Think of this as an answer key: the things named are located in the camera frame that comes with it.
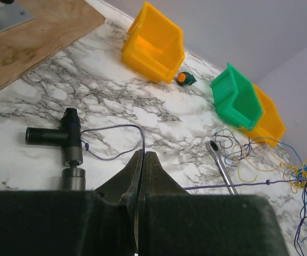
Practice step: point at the large ratchet wrench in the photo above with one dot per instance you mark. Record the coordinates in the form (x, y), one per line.
(214, 151)

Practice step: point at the right yellow plastic bin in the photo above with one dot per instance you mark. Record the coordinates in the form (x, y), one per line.
(270, 127)

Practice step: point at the left yellow plastic bin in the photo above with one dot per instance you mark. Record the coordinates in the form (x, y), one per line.
(154, 47)

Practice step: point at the black metal T fitting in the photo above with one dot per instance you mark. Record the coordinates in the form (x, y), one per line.
(67, 136)

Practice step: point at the green stubby screwdriver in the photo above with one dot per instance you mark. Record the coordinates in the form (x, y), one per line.
(185, 78)

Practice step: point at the yellow plastic bin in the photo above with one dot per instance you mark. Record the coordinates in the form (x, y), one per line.
(154, 47)
(270, 127)

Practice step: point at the green plastic bin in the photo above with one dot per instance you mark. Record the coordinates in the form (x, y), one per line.
(235, 99)

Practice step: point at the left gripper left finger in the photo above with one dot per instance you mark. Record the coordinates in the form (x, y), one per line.
(118, 232)

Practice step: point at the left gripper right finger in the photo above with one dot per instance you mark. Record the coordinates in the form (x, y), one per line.
(163, 211)

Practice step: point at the metal bracket with knob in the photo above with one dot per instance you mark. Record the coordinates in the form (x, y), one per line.
(12, 14)

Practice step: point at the plywood board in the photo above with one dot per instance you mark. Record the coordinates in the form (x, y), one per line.
(56, 25)

